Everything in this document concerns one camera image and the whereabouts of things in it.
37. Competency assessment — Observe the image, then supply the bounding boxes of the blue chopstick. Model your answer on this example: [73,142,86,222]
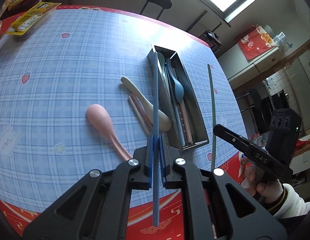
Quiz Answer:
[153,51,160,226]

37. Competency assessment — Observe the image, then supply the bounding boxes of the pink spoon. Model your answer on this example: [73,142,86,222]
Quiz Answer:
[86,104,132,161]

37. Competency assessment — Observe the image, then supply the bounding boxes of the green chopstick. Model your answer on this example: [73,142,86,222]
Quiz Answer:
[207,64,216,171]

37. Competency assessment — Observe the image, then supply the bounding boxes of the pink chopstick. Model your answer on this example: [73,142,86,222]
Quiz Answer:
[131,93,153,132]

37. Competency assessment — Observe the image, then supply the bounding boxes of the white forearm sleeve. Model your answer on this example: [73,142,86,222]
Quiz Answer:
[263,184,310,219]

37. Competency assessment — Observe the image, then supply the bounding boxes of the right hand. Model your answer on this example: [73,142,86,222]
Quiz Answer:
[240,165,284,204]

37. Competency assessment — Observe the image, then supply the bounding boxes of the steel utensil tray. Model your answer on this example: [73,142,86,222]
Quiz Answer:
[148,44,209,154]

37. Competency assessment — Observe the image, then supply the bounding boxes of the beige spoon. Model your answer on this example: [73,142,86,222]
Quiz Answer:
[121,76,172,132]

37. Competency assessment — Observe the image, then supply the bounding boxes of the white refrigerator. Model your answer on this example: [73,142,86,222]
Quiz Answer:
[217,24,310,91]

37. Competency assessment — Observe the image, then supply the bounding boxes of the dark blue spoon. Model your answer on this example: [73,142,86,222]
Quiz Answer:
[166,58,184,103]

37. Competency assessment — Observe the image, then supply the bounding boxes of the red cloth on refrigerator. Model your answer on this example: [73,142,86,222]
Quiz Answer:
[237,25,277,61]

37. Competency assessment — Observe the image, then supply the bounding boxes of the blue plaid tablecloth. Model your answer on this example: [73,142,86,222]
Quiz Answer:
[0,9,246,212]

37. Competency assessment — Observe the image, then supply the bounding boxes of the black round stool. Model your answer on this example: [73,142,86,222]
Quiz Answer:
[139,0,172,20]

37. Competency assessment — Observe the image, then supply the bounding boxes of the yellow snack package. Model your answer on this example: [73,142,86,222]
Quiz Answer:
[7,2,61,36]

